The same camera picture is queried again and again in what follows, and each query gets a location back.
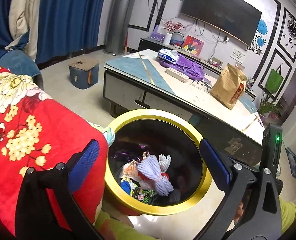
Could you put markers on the coffee table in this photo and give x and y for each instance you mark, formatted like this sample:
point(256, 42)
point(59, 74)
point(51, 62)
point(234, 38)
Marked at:
point(138, 81)

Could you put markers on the beige power strip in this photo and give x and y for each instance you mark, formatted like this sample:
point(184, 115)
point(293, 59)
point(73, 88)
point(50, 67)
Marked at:
point(177, 75)

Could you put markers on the colourful painting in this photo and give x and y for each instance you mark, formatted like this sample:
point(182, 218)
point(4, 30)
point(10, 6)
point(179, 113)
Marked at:
point(192, 45)

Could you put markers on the green pea snack packet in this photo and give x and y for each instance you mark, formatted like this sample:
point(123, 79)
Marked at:
point(145, 196)

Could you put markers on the right hand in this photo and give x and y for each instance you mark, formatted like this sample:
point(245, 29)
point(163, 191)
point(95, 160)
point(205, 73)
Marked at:
point(239, 213)

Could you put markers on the red floral blanket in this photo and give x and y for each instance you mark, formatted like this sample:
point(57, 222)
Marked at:
point(39, 132)

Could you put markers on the beige curtain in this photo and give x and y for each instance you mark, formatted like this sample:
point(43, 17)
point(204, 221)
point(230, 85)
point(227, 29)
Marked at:
point(23, 19)

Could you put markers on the purple snack wrapper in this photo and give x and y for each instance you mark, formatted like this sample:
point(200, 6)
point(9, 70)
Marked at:
point(127, 151)

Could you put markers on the wall clock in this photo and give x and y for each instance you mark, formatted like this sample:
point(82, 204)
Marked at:
point(291, 25)

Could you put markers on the black curved television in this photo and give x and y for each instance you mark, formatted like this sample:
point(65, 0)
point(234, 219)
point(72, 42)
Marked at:
point(235, 17)

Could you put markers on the blue sofa cover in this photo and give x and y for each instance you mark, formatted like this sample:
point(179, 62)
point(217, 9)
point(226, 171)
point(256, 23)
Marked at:
point(19, 63)

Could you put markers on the green sleeve right forearm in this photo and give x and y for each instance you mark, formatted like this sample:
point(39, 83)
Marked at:
point(288, 214)

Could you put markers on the black tv stand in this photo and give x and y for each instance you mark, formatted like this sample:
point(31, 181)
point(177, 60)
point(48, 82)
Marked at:
point(149, 43)

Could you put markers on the yellow rimmed trash bin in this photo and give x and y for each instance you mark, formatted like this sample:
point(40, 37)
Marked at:
point(175, 143)

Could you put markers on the blue plastic bag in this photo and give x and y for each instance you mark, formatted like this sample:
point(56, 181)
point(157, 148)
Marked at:
point(125, 185)

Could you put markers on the potted plant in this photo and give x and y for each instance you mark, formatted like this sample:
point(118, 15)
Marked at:
point(268, 107)

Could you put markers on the green shopping bag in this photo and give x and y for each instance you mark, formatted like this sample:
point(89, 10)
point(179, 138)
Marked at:
point(274, 80)

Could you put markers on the white printed plastic bag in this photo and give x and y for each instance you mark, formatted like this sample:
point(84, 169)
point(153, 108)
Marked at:
point(130, 171)

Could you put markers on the round mirror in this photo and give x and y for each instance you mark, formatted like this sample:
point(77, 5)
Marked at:
point(177, 39)

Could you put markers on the blue curtain right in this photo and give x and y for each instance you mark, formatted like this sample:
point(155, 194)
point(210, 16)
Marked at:
point(67, 26)

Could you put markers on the blue storage stool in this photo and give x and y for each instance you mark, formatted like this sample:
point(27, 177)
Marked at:
point(84, 72)

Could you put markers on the tissue pack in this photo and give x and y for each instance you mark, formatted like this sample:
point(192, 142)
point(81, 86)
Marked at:
point(169, 55)

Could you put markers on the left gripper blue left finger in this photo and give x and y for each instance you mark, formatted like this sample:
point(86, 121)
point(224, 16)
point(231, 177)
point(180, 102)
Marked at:
point(82, 166)

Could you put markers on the brown paper bag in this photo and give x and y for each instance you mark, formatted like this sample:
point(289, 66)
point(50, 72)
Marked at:
point(230, 86)

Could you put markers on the white vase red flowers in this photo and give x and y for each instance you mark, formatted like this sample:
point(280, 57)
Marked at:
point(170, 27)

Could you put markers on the purple cloth bag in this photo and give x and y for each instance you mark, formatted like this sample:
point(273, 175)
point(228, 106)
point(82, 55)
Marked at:
point(188, 67)

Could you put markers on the silver tower air conditioner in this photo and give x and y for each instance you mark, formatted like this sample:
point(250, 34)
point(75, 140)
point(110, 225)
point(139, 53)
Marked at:
point(116, 32)

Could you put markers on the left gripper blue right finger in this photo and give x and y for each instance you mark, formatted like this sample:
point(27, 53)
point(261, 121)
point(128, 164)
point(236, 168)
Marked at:
point(216, 164)

